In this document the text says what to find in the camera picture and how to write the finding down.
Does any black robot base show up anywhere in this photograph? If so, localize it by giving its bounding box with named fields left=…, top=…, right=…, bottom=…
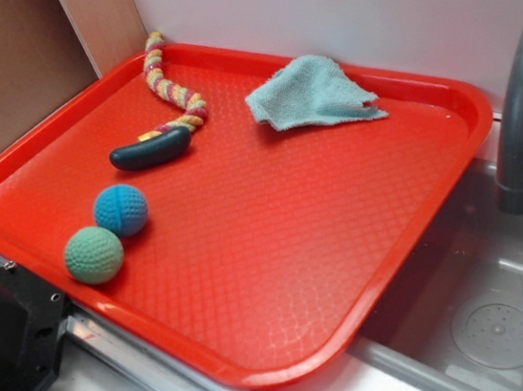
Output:
left=0, top=266, right=69, bottom=391

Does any blue dimpled ball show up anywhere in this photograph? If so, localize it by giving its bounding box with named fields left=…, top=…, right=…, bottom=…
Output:
left=93, top=184, right=149, bottom=238

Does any green dimpled ball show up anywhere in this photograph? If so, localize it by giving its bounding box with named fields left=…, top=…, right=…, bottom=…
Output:
left=64, top=227, right=124, bottom=285

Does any red plastic tray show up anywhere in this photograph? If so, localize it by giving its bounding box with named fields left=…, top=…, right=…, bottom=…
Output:
left=0, top=44, right=492, bottom=390

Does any light blue cloth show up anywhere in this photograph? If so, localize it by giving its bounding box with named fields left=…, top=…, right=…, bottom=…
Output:
left=246, top=54, right=388, bottom=132

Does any dark green toy cucumber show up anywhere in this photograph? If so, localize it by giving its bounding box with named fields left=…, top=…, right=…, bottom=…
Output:
left=109, top=126, right=192, bottom=171

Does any grey sink basin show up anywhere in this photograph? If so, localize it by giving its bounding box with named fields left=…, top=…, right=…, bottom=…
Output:
left=349, top=161, right=523, bottom=391

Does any sink drain strainer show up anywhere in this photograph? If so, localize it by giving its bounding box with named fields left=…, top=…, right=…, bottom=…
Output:
left=450, top=293, right=523, bottom=370

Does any multicoloured braided rope toy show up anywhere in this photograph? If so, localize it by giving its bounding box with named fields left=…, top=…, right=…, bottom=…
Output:
left=138, top=32, right=208, bottom=142

